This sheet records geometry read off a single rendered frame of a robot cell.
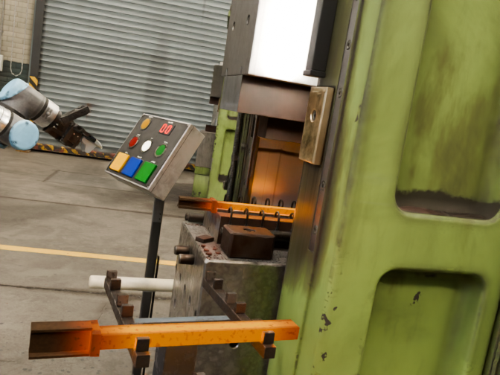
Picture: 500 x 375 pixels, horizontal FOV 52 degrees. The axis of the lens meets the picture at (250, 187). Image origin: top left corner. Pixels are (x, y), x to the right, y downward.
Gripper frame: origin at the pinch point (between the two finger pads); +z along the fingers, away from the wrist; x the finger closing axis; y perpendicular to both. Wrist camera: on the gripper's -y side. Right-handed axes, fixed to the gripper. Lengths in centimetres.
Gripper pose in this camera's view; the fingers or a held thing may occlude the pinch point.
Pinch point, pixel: (100, 144)
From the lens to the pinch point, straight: 194.8
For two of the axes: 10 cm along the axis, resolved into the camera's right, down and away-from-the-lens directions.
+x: 6.5, 2.2, -7.3
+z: 5.7, 4.9, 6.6
